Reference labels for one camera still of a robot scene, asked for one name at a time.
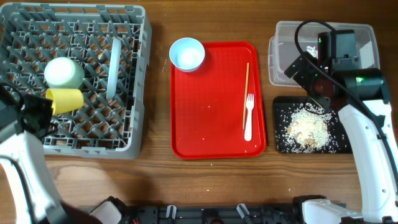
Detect large light blue plate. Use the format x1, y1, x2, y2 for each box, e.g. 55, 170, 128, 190
106, 37, 121, 99

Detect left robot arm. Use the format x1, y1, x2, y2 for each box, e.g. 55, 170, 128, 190
1, 83, 123, 223

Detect yellow plastic cup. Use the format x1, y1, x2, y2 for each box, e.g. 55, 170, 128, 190
46, 89, 84, 115

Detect wooden chopstick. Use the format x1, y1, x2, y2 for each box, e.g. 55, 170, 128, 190
243, 62, 250, 129

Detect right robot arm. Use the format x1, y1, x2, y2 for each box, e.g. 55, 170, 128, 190
285, 52, 397, 223

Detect red plastic serving tray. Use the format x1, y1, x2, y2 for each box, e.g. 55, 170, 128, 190
170, 41, 267, 159

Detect clear plastic waste bin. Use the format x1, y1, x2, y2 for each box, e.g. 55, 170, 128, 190
268, 21, 381, 87

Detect black plastic tray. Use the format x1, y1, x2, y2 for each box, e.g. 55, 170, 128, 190
272, 95, 354, 154

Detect grey plastic dishwasher rack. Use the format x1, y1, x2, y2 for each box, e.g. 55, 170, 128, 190
1, 2, 152, 159

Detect green bowl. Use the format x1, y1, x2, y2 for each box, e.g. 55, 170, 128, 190
44, 57, 85, 89

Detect small light blue bowl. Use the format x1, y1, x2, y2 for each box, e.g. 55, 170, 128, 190
169, 37, 205, 72

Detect white plastic fork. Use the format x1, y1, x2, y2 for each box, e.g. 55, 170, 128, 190
244, 93, 254, 141

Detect rice and food scraps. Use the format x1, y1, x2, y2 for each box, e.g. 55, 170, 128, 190
281, 104, 346, 154

